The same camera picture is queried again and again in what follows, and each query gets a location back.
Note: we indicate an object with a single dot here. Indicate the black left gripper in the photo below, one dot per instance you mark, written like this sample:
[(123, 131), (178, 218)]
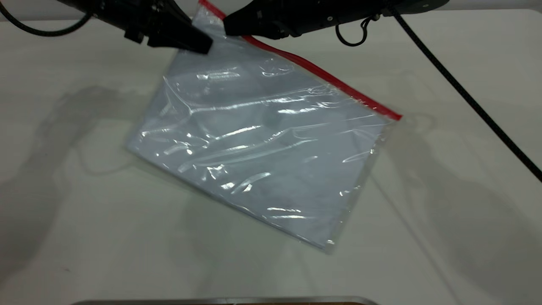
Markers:
[(135, 15)]

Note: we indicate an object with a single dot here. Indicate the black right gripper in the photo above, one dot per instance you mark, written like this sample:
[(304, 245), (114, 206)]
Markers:
[(334, 12)]

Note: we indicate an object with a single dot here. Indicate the transparent zip bag red zipper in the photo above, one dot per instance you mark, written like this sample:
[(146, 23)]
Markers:
[(262, 148)]

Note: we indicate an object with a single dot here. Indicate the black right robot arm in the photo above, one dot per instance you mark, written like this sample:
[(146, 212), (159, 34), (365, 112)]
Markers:
[(415, 5)]

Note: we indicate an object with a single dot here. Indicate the white paper sheet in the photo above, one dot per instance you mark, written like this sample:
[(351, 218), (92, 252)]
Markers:
[(254, 156)]

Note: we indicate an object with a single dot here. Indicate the grey metal edge strip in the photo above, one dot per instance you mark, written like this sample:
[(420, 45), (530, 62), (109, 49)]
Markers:
[(228, 301)]

